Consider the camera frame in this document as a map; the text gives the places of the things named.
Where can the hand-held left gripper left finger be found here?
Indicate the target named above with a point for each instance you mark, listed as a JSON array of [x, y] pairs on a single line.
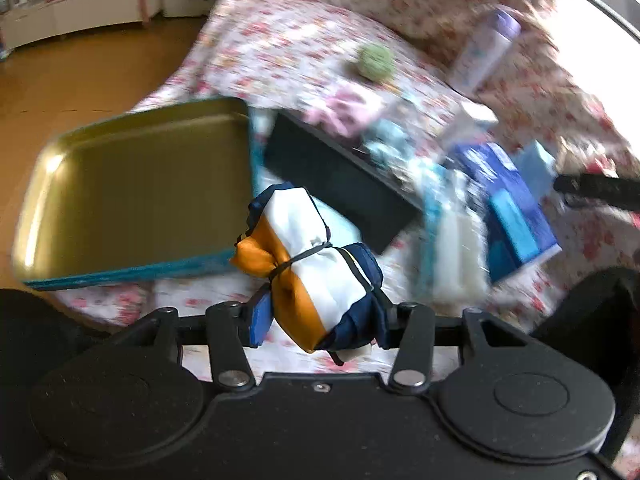
[[259, 317]]

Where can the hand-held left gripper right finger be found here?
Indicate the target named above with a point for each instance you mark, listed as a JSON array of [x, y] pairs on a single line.
[[415, 330]]

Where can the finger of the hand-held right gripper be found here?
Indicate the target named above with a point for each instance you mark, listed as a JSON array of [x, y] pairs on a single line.
[[600, 190]]

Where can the orange white navy scarf bundle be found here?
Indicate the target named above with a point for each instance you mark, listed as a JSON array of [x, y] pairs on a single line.
[[300, 280]]

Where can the clear plastic packet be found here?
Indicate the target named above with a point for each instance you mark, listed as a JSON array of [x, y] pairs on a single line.
[[457, 240]]

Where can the small white tissue pack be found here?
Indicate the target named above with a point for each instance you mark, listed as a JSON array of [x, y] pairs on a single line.
[[470, 125]]

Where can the teal tin tray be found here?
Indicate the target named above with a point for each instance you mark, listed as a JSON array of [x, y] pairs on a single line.
[[130, 185]]

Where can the light blue cloth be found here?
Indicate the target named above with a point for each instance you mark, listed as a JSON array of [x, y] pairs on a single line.
[[390, 137]]

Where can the pink cloth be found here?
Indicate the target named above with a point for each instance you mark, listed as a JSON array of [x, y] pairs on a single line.
[[345, 110]]

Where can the green fuzzy ball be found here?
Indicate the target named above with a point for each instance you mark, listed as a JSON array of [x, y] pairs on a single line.
[[375, 60]]

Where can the light blue packet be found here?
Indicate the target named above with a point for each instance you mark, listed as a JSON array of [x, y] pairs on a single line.
[[537, 165]]

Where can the blue tissue pack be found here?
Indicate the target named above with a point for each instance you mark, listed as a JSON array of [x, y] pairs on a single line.
[[505, 195]]

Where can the black triangular box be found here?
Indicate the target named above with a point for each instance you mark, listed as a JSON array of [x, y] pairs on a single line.
[[340, 185]]

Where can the purple white thermos bottle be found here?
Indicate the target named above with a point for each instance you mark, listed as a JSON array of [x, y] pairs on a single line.
[[480, 55]]

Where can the small-flower floral sofa cover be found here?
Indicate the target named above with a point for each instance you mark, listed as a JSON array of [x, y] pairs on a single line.
[[300, 35]]

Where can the white low cabinet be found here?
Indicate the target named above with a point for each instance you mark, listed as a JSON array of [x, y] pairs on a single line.
[[75, 15]]

